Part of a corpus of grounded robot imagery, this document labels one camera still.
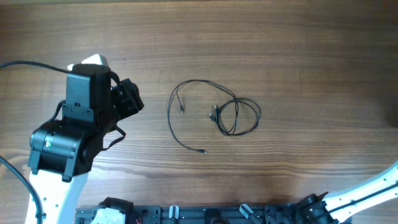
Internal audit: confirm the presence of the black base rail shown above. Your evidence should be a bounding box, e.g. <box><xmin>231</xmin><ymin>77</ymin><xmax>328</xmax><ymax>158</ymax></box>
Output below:
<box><xmin>74</xmin><ymin>203</ymin><xmax>352</xmax><ymax>224</ymax></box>

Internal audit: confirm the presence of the thin black usb cable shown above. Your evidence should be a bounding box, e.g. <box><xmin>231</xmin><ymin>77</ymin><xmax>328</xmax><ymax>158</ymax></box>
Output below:
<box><xmin>167</xmin><ymin>79</ymin><xmax>239</xmax><ymax>154</ymax></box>

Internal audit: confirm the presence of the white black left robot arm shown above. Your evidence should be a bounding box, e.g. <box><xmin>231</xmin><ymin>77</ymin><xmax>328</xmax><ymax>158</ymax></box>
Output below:
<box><xmin>28</xmin><ymin>63</ymin><xmax>144</xmax><ymax>223</ymax></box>

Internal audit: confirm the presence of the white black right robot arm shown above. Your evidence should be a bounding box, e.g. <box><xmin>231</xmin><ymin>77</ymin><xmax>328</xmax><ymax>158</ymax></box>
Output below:
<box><xmin>293</xmin><ymin>163</ymin><xmax>397</xmax><ymax>224</ymax></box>

